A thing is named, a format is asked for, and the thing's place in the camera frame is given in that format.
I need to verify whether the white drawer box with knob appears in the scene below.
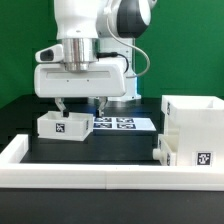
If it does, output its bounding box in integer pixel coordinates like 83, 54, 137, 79
152, 134, 177, 166

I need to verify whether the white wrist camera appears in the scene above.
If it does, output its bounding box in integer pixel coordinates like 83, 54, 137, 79
35, 44, 64, 63

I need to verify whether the paper sheet with markers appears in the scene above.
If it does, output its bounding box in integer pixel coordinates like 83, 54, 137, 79
93, 117, 156, 131

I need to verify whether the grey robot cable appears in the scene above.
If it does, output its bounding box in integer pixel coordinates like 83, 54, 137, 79
105, 13, 152, 80

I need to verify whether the white drawer cabinet frame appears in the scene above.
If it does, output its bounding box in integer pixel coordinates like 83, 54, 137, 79
161, 95, 224, 167

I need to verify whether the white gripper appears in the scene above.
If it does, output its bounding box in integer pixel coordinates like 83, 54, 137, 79
34, 61, 126, 118

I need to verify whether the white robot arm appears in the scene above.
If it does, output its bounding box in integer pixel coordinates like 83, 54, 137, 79
34, 0, 157, 117

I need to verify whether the white L-shaped obstacle fence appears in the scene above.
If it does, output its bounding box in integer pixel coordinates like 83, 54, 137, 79
0, 134, 224, 191

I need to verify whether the white plain drawer box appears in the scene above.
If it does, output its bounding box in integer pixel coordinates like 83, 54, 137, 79
37, 111, 93, 141

